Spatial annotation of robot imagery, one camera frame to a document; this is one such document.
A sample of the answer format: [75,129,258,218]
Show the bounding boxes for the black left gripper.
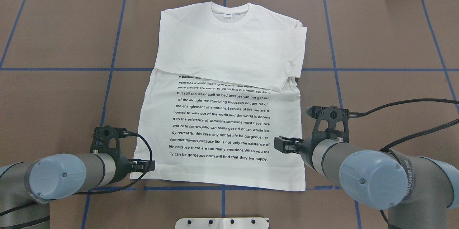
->
[114,154,156,183]

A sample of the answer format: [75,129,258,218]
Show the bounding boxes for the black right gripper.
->
[274,136,318,170]

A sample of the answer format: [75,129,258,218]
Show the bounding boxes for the white long-sleeve printed shirt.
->
[138,2,307,191]

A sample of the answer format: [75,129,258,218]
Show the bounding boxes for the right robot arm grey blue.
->
[274,136,458,229]

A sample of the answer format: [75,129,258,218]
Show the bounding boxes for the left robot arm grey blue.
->
[0,153,155,229]

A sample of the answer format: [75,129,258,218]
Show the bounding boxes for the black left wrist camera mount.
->
[90,125,139,158]

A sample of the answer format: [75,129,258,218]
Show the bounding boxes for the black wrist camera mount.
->
[306,105,361,143]
[90,125,139,158]

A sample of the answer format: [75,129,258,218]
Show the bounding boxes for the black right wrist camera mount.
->
[306,105,361,143]

